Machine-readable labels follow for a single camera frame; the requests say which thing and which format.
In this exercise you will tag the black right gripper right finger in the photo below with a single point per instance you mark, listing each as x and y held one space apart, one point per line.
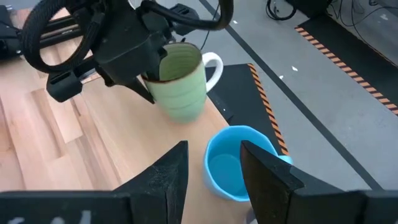
267 186

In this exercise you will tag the black floor mat striped edge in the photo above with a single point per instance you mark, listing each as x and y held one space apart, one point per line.
357 59
239 93

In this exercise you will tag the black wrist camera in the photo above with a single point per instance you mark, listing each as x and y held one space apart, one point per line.
65 84

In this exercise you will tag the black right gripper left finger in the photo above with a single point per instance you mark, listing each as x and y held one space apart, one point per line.
164 186

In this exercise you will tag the black table edge rail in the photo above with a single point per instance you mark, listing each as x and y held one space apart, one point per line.
62 34

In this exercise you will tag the wooden riser shelf black frame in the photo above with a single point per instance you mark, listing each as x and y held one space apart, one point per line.
149 130

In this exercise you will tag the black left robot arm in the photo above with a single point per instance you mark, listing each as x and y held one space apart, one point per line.
90 12

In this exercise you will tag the black equipment box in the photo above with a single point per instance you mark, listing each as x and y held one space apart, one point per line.
311 6

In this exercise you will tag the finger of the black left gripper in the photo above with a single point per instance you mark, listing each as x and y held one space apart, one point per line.
141 90
154 70

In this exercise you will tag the blue mug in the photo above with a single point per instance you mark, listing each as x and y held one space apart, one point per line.
224 174

